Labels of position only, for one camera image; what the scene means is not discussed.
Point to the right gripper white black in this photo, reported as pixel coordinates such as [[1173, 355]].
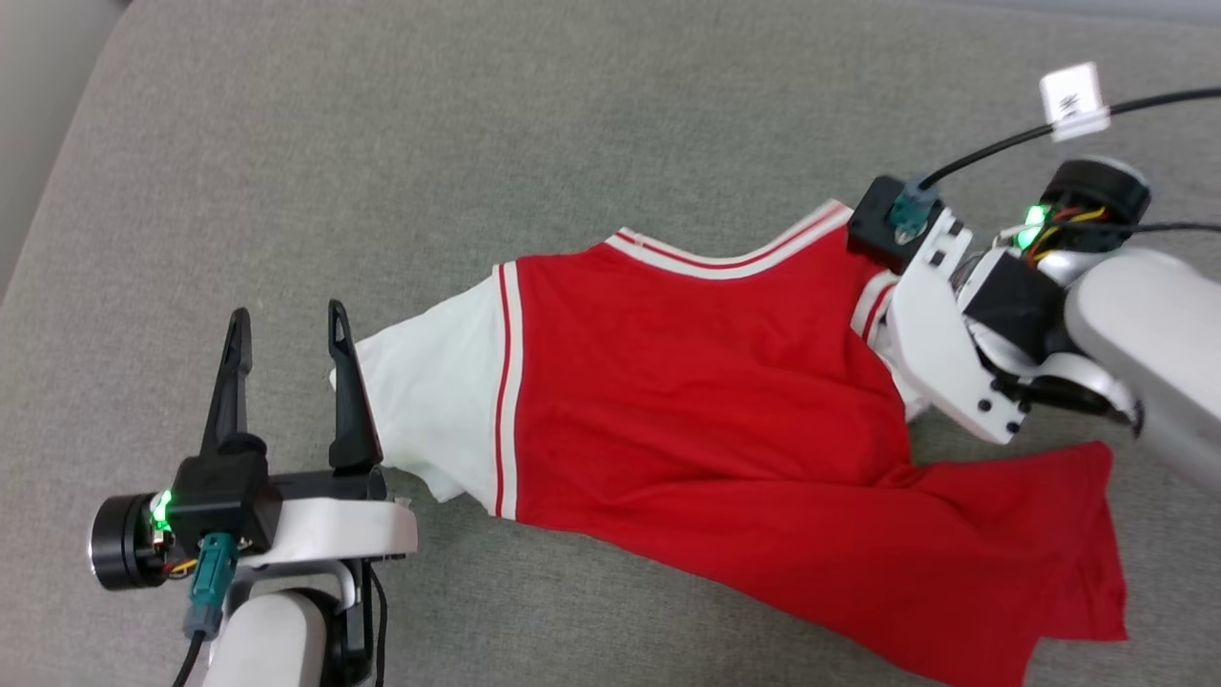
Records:
[[944, 343]]

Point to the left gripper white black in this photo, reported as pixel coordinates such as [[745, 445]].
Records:
[[334, 530]]

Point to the red white sports jersey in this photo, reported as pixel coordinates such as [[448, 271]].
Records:
[[715, 382]]

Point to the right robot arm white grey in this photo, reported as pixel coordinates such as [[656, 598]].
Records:
[[1154, 324]]

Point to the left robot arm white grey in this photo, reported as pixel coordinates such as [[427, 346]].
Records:
[[267, 649]]

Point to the grey fabric sofa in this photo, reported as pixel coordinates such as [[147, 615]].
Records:
[[572, 114]]

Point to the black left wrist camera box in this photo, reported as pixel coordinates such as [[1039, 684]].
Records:
[[224, 501]]

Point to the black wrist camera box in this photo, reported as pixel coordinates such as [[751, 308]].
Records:
[[224, 501], [873, 224]]

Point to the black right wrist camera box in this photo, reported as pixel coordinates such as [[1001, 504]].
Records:
[[873, 224]]

